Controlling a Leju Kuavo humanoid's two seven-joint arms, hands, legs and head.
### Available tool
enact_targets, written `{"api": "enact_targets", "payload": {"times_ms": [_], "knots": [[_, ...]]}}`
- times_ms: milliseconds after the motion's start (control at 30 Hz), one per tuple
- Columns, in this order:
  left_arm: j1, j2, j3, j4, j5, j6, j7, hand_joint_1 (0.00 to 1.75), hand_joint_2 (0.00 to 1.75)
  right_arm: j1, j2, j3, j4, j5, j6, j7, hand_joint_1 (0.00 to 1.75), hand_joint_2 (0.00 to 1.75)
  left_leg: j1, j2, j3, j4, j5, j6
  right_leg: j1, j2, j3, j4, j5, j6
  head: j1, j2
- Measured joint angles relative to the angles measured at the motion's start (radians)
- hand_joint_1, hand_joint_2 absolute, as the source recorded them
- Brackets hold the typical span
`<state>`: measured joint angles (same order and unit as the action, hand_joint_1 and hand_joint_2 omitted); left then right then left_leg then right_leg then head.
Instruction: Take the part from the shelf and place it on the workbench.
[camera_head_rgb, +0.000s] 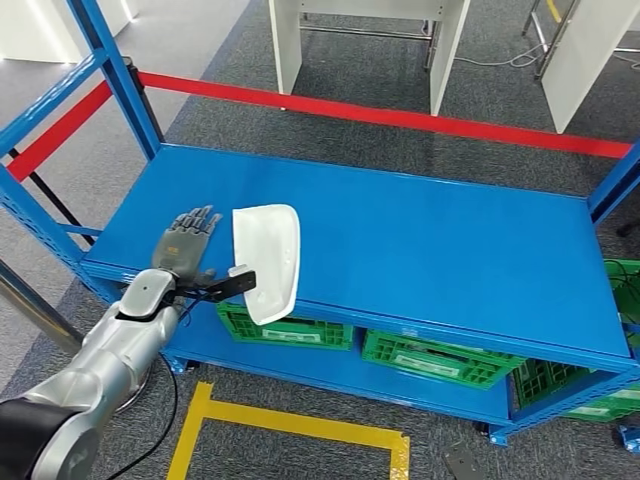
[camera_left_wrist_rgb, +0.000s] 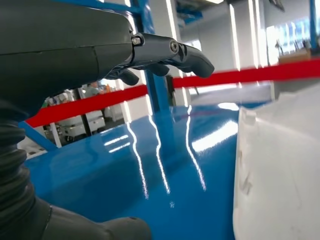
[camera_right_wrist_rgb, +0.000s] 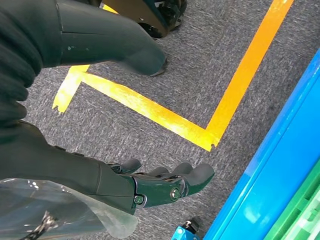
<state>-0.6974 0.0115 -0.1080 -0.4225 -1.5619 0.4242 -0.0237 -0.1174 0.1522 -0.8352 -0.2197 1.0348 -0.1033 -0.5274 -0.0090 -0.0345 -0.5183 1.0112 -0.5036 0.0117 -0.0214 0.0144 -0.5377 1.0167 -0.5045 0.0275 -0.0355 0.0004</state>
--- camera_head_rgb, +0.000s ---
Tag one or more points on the white table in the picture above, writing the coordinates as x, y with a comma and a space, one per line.
285, 43
585, 56

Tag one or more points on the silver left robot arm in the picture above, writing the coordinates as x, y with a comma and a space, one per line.
100, 371

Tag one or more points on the open green plastic crate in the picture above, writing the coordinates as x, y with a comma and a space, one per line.
550, 383

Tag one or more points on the long red barrier belt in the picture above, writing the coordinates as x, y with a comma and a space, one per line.
375, 116

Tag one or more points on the short red barrier belt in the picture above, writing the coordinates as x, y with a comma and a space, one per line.
57, 132

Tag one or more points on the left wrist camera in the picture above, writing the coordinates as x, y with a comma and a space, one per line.
238, 272

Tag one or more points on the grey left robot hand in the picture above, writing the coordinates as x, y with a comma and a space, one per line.
183, 248

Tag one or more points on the yellow floor tape square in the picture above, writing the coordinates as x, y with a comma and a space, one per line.
300, 424

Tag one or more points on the chrome stanchion post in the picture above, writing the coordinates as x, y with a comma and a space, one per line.
35, 305

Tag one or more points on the chrome metal frame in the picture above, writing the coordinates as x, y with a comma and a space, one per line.
555, 36

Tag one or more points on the dark stanchion post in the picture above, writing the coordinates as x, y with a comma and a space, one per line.
152, 116

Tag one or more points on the white curved plastic part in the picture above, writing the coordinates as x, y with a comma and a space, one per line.
270, 258

